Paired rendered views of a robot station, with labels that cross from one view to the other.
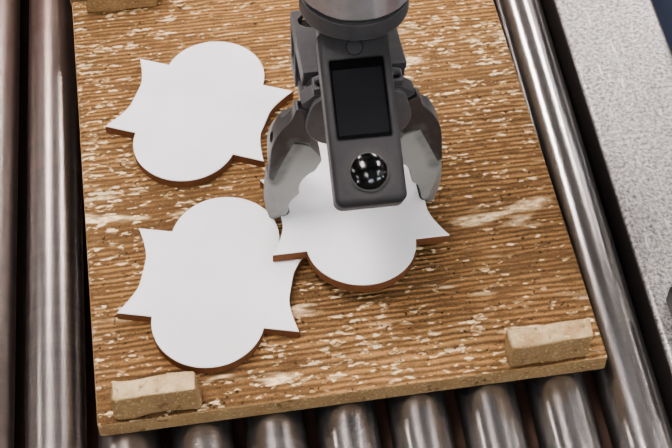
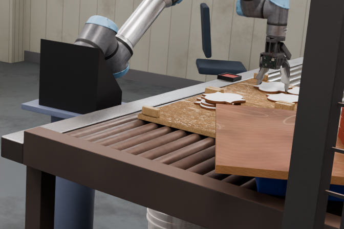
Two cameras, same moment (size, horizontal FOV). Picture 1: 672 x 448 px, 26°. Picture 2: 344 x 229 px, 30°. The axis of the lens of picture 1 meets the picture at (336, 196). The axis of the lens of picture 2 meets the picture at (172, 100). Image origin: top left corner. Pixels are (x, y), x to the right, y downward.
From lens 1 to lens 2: 3.03 m
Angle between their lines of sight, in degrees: 106
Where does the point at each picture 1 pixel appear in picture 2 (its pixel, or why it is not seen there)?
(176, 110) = (290, 98)
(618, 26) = (190, 90)
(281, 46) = (259, 98)
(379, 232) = (272, 84)
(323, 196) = (276, 88)
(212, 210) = (296, 93)
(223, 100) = (280, 96)
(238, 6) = (261, 102)
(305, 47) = (280, 54)
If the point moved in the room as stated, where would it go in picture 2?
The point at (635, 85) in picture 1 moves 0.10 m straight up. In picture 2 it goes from (199, 87) to (202, 62)
